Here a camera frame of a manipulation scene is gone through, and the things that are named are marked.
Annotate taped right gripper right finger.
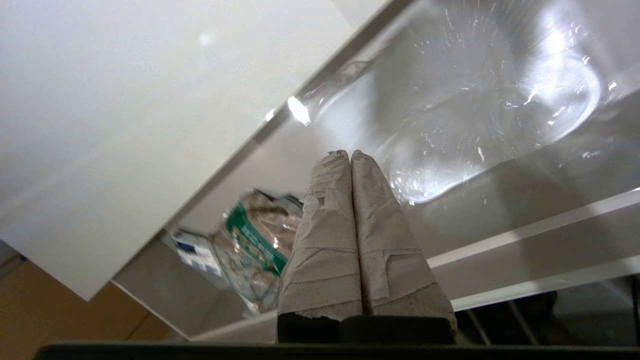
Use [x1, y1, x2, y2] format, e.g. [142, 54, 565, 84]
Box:
[351, 150, 457, 331]

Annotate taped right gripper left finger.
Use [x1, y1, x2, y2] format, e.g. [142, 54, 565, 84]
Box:
[277, 150, 363, 321]

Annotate white cabinet drawer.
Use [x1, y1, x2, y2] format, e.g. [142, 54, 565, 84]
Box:
[111, 0, 640, 344]

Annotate green label snack bag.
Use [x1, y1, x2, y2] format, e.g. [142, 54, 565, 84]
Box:
[209, 189, 304, 316]

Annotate white blue tissue pack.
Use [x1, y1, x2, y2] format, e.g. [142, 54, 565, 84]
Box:
[172, 229, 224, 278]

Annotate glossy grey cabinet top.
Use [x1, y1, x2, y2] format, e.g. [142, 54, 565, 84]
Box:
[0, 0, 396, 302]

